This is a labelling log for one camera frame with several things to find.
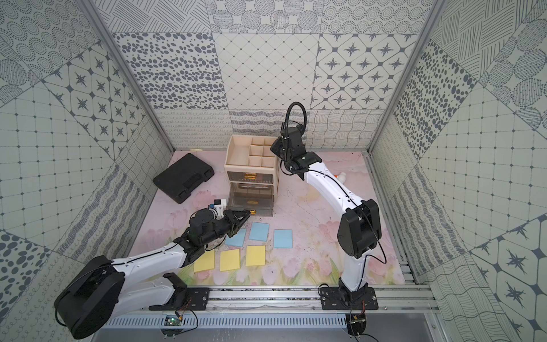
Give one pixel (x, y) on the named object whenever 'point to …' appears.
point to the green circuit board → (172, 320)
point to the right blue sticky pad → (283, 239)
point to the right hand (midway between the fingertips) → (276, 146)
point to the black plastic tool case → (184, 177)
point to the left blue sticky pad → (236, 240)
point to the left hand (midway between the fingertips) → (255, 217)
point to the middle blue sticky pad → (259, 231)
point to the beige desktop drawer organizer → (253, 172)
